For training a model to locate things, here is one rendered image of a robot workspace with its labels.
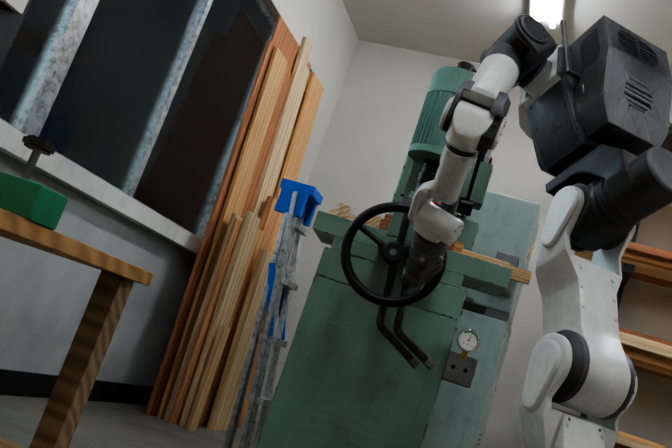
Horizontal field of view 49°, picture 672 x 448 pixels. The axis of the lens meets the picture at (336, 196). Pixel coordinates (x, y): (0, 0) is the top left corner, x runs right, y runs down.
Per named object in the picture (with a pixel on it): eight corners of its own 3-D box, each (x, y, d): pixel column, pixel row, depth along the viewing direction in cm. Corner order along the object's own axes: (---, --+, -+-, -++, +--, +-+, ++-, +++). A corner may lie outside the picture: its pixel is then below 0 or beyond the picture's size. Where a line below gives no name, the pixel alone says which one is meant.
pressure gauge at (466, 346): (452, 354, 201) (460, 325, 203) (452, 355, 205) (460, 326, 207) (474, 361, 200) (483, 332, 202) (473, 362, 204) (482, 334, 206)
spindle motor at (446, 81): (406, 146, 234) (434, 60, 240) (407, 163, 250) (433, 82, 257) (460, 161, 230) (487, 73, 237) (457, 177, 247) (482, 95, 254)
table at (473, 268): (306, 220, 213) (312, 201, 214) (320, 242, 242) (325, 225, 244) (512, 284, 202) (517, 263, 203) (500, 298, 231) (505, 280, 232)
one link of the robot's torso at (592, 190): (645, 236, 154) (638, 192, 161) (596, 213, 150) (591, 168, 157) (599, 262, 164) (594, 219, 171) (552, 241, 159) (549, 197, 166)
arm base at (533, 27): (555, 64, 167) (565, 41, 174) (513, 28, 165) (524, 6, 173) (512, 103, 177) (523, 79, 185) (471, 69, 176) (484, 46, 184)
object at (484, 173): (458, 198, 254) (471, 158, 257) (457, 204, 262) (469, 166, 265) (482, 204, 252) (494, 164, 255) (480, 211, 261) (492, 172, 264)
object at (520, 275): (360, 232, 236) (363, 220, 237) (360, 233, 238) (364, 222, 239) (529, 284, 226) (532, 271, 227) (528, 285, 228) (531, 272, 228)
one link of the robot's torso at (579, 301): (643, 420, 139) (649, 204, 159) (571, 394, 133) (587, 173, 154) (584, 424, 152) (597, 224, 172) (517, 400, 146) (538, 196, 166)
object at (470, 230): (443, 248, 248) (453, 215, 250) (442, 252, 254) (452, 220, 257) (470, 256, 246) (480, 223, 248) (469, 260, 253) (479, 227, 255)
